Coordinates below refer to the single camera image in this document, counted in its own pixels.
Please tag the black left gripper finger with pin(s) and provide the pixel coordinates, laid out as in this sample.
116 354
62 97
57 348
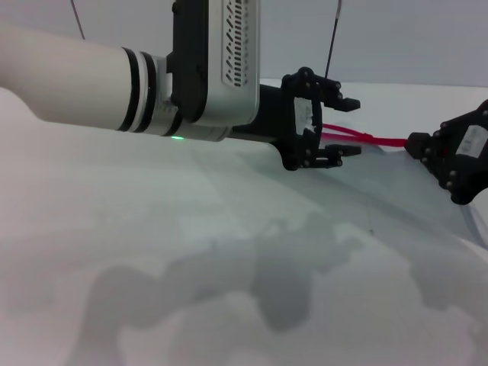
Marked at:
335 152
331 93

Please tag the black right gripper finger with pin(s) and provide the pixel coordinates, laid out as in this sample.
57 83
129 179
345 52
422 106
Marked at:
431 160
438 133

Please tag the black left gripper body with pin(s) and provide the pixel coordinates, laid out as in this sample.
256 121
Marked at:
274 114

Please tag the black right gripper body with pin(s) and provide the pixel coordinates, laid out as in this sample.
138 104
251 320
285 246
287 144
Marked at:
470 164

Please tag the transparent document bag red zipper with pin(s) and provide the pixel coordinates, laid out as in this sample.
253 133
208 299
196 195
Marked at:
381 140

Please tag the grey black wrist camera box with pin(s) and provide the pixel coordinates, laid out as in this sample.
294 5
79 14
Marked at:
232 57

